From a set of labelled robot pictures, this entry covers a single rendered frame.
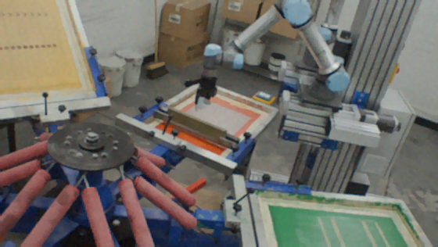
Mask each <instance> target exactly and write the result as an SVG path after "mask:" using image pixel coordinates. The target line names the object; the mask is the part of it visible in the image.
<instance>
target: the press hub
mask: <svg viewBox="0 0 438 247"><path fill-rule="evenodd" d="M47 152H48V154H49V156H50V157H51V158H52V159H53V160H54V161H55V162H56V163H58V164H59V165H63V166H65V167H67V168H70V169H73V170H79V175H78V176H77V178H76V181H75V184H76V183H77V182H78V181H79V180H80V179H81V176H82V172H81V171H87V173H86V174H85V176H86V179H87V182H88V187H90V188H96V189H97V191H98V193H99V198H100V200H101V203H102V207H103V211H104V215H105V218H106V222H107V225H108V227H109V229H110V230H111V231H112V233H113V236H114V237H115V239H116V240H117V243H118V245H119V246H120V247H135V245H136V241H135V238H127V236H128V235H129V234H131V233H132V232H133V231H132V229H131V225H130V222H129V219H128V218H125V217H113V214H114V213H115V210H116V205H118V206H123V205H124V204H123V201H122V198H121V196H120V194H118V195H117V196H114V194H113V193H112V192H111V191H110V189H109V188H108V186H109V185H111V184H112V183H113V182H114V181H110V180H107V179H105V177H104V176H103V175H102V174H103V171H104V170H112V169H115V168H118V167H119V166H121V165H123V164H125V163H126V162H127V161H128V160H129V159H130V158H131V157H132V156H133V155H134V152H135V143H134V141H133V139H132V138H131V136H130V135H129V134H128V133H126V132H125V131H123V130H121V129H120V128H118V127H115V126H113V125H109V124H106V123H74V124H71V125H68V126H65V127H62V128H61V129H59V130H57V131H56V132H55V133H53V134H52V135H51V136H50V138H49V139H48V141H47ZM66 185H68V186H69V184H68V182H67V181H66V182H65V183H62V184H58V185H56V186H55V187H53V188H51V190H49V191H48V192H47V193H46V194H45V195H44V196H43V197H42V198H50V199H57V197H58V196H59V195H60V193H61V192H62V191H63V189H64V188H65V187H66ZM74 186H75V185H74ZM77 189H79V192H80V194H79V196H78V197H77V198H76V199H75V201H74V203H73V204H72V205H71V206H70V207H69V209H68V210H67V212H66V213H65V215H64V216H63V218H62V219H61V220H60V221H63V220H65V219H66V218H67V217H68V218H69V219H70V220H72V221H73V222H74V223H77V224H79V226H77V227H76V228H75V229H74V230H73V231H72V232H70V233H69V234H68V235H67V236H66V237H65V238H62V239H61V240H60V241H59V244H60V245H62V246H65V247H97V245H96V244H95V239H94V235H93V233H92V229H91V227H90V226H91V225H90V223H89V220H88V215H87V212H86V209H85V204H84V200H83V196H82V194H81V193H82V192H83V189H86V185H85V182H84V178H83V179H82V180H81V183H80V184H79V185H78V186H77ZM47 211H48V210H47V209H37V210H36V220H37V223H38V222H39V221H40V220H41V218H42V217H43V216H44V215H45V213H46V212H47ZM60 221H59V222H60ZM59 222H58V223H59Z"/></svg>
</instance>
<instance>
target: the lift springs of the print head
mask: <svg viewBox="0 0 438 247"><path fill-rule="evenodd" d="M51 135H52V133H44V134H42V135H41V136H40V138H39V140H40V142H39V143H37V144H35V145H32V146H30V147H27V148H25V149H21V150H20V151H17V152H14V153H11V154H8V155H7V156H3V157H1V158H0V172H1V171H3V170H7V169H9V168H11V167H13V166H17V165H20V164H21V163H25V162H27V161H30V162H28V163H25V164H22V165H20V166H17V167H14V168H12V169H9V170H7V171H4V172H1V173H0V188H2V187H5V186H6V185H9V184H12V183H15V182H17V181H21V180H23V179H28V178H29V177H33V178H32V179H31V180H29V182H28V183H27V184H26V186H25V187H24V188H23V190H22V192H21V193H19V195H18V196H17V197H16V198H15V199H14V200H13V203H12V204H11V205H10V206H9V208H8V209H6V210H5V212H4V213H3V214H2V216H1V217H0V243H1V242H2V240H4V239H5V237H6V235H7V234H8V233H9V232H10V230H11V229H12V228H13V227H14V226H15V225H16V222H17V221H18V220H19V219H20V218H21V217H22V215H23V214H24V213H25V212H26V211H27V208H28V207H29V206H30V205H31V203H32V202H33V201H34V200H35V199H36V198H37V197H38V194H39V193H40V192H41V190H42V189H43V188H44V187H45V186H46V185H47V183H49V182H50V179H51V177H50V174H49V173H48V172H49V170H50V169H51V168H52V166H53V165H54V164H55V163H56V162H55V161H54V160H53V161H50V162H48V163H45V162H44V161H43V160H41V159H37V158H39V157H42V156H46V155H48V152H47V141H48V139H49V138H50V136H51ZM34 159H37V160H35V161H33V162H32V161H31V160H34ZM131 159H133V160H134V166H135V167H136V168H137V169H139V170H140V171H141V172H142V173H143V174H144V175H147V176H148V177H149V178H151V179H152V180H153V181H155V182H156V183H157V184H158V185H159V186H161V187H162V188H164V189H165V190H166V191H167V192H168V193H170V194H171V195H172V196H174V197H175V198H176V199H177V200H178V201H181V202H183V203H184V204H185V205H186V206H187V207H189V208H190V207H193V206H195V207H197V208H198V209H201V208H200V207H199V206H197V205H196V198H195V197H194V196H193V195H192V194H191V193H190V192H188V191H187V190H186V189H184V188H183V187H182V186H181V185H180V184H178V183H177V182H176V181H174V180H173V179H172V178H170V177H168V176H167V175H166V174H165V173H164V172H163V171H162V170H160V169H161V168H164V166H168V167H171V166H169V165H167V164H165V160H164V159H163V157H160V156H157V155H155V154H152V153H151V152H147V151H145V150H141V149H140V148H139V147H138V146H135V152H134V155H133V156H132V157H131ZM49 163H51V165H50V166H49V167H48V169H47V170H46V165H47V164H49ZM116 169H117V170H118V171H119V172H120V175H121V178H122V181H120V182H119V184H118V188H119V190H120V196H121V198H122V201H123V204H124V208H125V211H126V214H127V217H128V219H129V222H130V225H131V229H132V231H133V234H134V236H135V241H136V243H137V246H138V247H154V244H153V240H152V238H151V236H150V233H149V229H148V228H147V225H146V220H145V217H144V214H143V212H142V208H141V205H140V202H139V200H138V196H137V194H136V192H137V193H139V194H140V195H142V197H144V198H146V199H148V200H149V201H150V202H151V203H153V204H154V205H156V206H157V207H159V208H160V209H161V210H163V211H164V212H165V213H166V214H168V215H169V216H170V217H171V218H173V219H174V220H176V221H177V222H179V223H180V224H182V225H183V226H185V227H186V228H188V229H189V230H191V229H193V228H194V227H195V228H196V229H198V230H199V231H201V232H202V233H203V234H205V235H206V236H207V237H208V238H210V239H211V240H214V241H215V242H216V241H217V240H215V239H213V238H212V237H210V236H209V235H208V234H207V233H206V232H204V231H203V230H201V229H200V228H199V227H197V226H196V218H194V216H192V215H191V214H190V213H188V212H187V211H186V210H184V209H183V208H181V207H180V206H179V205H178V204H177V203H175V202H174V201H172V200H170V199H169V198H168V197H166V196H165V194H163V193H162V192H160V191H159V190H158V189H156V188H155V187H153V186H152V185H151V184H150V183H149V182H147V181H146V180H144V179H143V178H142V177H140V175H136V176H134V177H133V178H132V177H131V176H129V175H128V174H126V173H125V172H123V171H122V170H121V168H120V166H119V167H118V168H116ZM45 170H46V171H45ZM81 172H82V176H81V179H80V180H79V181H78V182H77V183H76V184H75V186H72V185H69V186H68V185H66V187H65V188H64V189H63V191H62V192H61V193H60V195H59V196H58V197H57V199H56V200H55V201H54V202H53V204H52V205H51V206H50V208H49V209H48V211H47V212H46V213H45V215H44V216H43V217H42V218H41V220H40V221H39V222H38V224H37V225H36V226H35V228H34V229H33V230H32V231H31V233H30V234H29V235H28V237H27V238H26V240H25V241H24V242H23V244H21V245H20V247H41V246H42V245H43V244H44V242H45V241H46V238H47V237H48V236H49V235H50V234H51V233H52V231H53V230H54V228H55V227H56V225H57V224H58V222H59V221H60V220H61V219H62V218H63V216H64V215H65V213H66V212H67V210H68V209H69V207H70V206H71V205H72V204H73V203H74V201H75V199H76V198H77V197H78V196H79V194H80V192H79V189H77V186H78V185H79V184H80V183H81V180H82V179H83V178H84V182H85V185H86V189H83V192H82V193H81V194H82V196H83V200H84V204H85V209H86V212H87V215H88V220H89V223H90V225H91V228H92V233H93V235H94V239H95V244H96V245H97V247H114V245H113V240H112V238H111V234H110V231H109V228H108V225H107V222H106V218H105V215H104V211H103V207H102V203H101V200H100V198H99V193H98V191H97V189H96V188H90V187H88V182H87V179H86V176H85V174H86V173H87V171H81ZM123 174H124V175H125V176H127V177H128V178H130V179H124V175H123Z"/></svg>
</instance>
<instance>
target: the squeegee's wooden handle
mask: <svg viewBox="0 0 438 247"><path fill-rule="evenodd" d="M169 114H173V115H174V118H173V119H172V121H174V122H175V123H178V124H183V125H185V126H186V127H190V128H191V129H193V130H195V131H198V132H200V133H203V134H205V135H208V136H210V137H212V138H215V139H217V140H218V142H219V140H220V138H219V137H222V138H224V139H225V136H226V132H227V130H226V129H224V128H222V127H220V126H217V125H216V124H211V123H208V122H206V121H204V120H201V119H199V118H196V117H194V116H191V115H190V114H187V113H185V112H182V111H181V110H178V109H175V108H173V107H171V106H170V107H168V108H167V115H169Z"/></svg>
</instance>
